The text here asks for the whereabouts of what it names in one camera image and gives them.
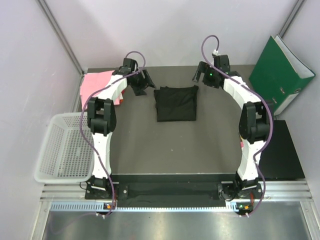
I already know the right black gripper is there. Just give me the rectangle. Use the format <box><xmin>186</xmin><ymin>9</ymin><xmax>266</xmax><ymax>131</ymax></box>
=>
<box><xmin>191</xmin><ymin>62</ymin><xmax>219</xmax><ymax>90</ymax></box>

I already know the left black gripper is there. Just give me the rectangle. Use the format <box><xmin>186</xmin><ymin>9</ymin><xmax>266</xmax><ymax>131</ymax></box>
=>
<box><xmin>129</xmin><ymin>68</ymin><xmax>156</xmax><ymax>96</ymax></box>

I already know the black printed t shirt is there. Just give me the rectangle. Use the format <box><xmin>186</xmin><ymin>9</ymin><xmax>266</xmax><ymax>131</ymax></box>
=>
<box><xmin>153</xmin><ymin>85</ymin><xmax>199</xmax><ymax>122</ymax></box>

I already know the pink t shirt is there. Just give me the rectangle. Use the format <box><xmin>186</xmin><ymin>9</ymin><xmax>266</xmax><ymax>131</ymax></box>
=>
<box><xmin>79</xmin><ymin>70</ymin><xmax>114</xmax><ymax>109</ymax></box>

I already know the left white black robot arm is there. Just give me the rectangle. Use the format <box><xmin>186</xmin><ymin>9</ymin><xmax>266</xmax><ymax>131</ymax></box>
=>
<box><xmin>85</xmin><ymin>57</ymin><xmax>156</xmax><ymax>200</ymax></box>

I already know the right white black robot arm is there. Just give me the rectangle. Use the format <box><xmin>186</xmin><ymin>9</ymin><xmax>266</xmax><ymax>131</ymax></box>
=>
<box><xmin>192</xmin><ymin>55</ymin><xmax>273</xmax><ymax>201</ymax></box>

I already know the white plastic basket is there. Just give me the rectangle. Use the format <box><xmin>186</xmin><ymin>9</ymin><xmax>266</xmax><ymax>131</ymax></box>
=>
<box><xmin>34</xmin><ymin>112</ymin><xmax>94</xmax><ymax>185</ymax></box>

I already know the black notebook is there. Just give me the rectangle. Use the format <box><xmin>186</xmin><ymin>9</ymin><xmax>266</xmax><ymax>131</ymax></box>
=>
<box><xmin>259</xmin><ymin>120</ymin><xmax>305</xmax><ymax>181</ymax></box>

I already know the green ring binder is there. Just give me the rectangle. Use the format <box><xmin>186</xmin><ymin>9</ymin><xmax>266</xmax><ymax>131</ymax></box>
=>
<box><xmin>249</xmin><ymin>35</ymin><xmax>316</xmax><ymax>116</ymax></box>

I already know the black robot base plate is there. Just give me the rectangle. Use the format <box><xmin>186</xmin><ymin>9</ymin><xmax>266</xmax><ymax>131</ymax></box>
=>
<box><xmin>84</xmin><ymin>174</ymin><xmax>265</xmax><ymax>208</ymax></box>

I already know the perforated grey cable duct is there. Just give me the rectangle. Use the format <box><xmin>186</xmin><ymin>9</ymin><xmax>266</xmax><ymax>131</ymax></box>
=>
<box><xmin>50</xmin><ymin>201</ymin><xmax>250</xmax><ymax>213</ymax></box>

